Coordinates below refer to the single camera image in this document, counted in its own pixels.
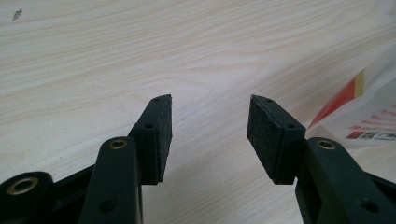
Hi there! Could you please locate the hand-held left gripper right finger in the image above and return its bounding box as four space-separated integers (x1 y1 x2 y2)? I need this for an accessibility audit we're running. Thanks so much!
247 94 396 224

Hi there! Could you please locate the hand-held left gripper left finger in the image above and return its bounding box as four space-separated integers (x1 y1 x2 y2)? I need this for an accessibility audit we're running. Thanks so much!
78 93 173 224

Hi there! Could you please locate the clear red white plastic bag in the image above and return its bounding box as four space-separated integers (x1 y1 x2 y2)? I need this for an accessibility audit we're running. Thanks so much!
306 40 396 149

